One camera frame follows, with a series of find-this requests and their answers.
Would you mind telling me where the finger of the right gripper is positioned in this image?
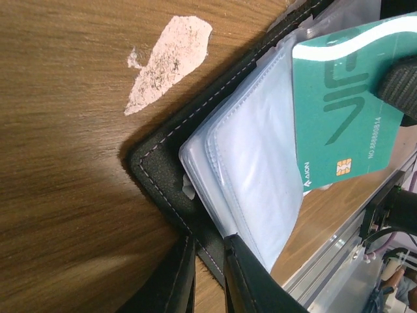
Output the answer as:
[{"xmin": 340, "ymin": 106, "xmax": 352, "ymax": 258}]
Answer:
[{"xmin": 376, "ymin": 55, "xmax": 416, "ymax": 126}]

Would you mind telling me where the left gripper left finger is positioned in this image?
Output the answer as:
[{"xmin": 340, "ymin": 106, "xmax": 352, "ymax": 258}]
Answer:
[{"xmin": 117, "ymin": 235, "xmax": 195, "ymax": 312}]

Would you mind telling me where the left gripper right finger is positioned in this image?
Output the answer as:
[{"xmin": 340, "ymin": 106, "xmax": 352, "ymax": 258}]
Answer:
[{"xmin": 223, "ymin": 234, "xmax": 307, "ymax": 313}]

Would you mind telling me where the teal VIP card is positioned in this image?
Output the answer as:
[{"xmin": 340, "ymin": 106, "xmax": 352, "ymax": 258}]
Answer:
[{"xmin": 292, "ymin": 13, "xmax": 416, "ymax": 191}]

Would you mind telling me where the black leather card holder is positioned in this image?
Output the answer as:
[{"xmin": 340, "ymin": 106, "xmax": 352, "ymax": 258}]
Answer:
[{"xmin": 126, "ymin": 1, "xmax": 339, "ymax": 283}]

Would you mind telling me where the aluminium rail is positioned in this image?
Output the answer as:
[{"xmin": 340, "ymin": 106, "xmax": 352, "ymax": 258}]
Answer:
[{"xmin": 272, "ymin": 154, "xmax": 416, "ymax": 312}]

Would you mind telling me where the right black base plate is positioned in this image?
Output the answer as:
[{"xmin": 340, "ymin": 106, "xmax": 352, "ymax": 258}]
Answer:
[{"xmin": 359, "ymin": 170, "xmax": 416, "ymax": 245}]

